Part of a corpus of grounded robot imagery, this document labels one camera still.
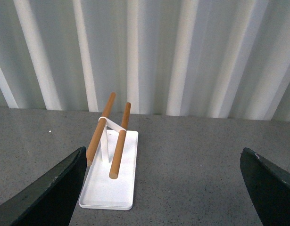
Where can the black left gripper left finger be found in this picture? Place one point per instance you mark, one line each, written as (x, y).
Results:
(51, 199)

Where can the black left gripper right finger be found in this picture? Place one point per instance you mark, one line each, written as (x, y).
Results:
(268, 186)

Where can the white towel rack stand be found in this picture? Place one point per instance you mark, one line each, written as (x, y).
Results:
(111, 157)

